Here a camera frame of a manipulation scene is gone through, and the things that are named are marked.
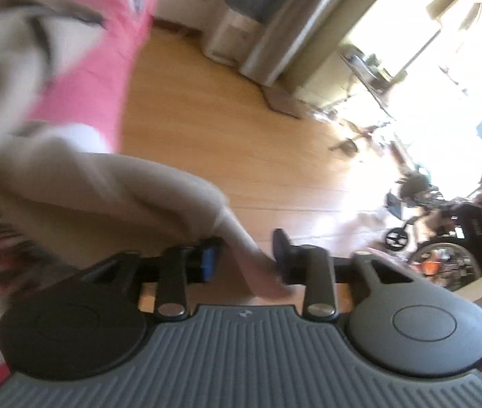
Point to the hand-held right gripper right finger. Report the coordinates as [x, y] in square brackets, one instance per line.
[281, 255]

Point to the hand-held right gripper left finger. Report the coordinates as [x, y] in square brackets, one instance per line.
[207, 263]

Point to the beige zip jacket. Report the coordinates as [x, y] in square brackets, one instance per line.
[96, 187]

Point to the dark floor mat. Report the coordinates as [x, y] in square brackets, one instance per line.
[283, 102]

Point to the wheelchair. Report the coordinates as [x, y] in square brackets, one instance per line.
[457, 229]

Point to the folding table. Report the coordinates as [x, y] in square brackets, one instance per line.
[372, 72]

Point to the white water dispenser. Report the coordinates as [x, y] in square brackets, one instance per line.
[228, 34]

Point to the beige curtain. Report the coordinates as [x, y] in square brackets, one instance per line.
[292, 25]

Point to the pink floral blanket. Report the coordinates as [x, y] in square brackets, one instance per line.
[109, 51]

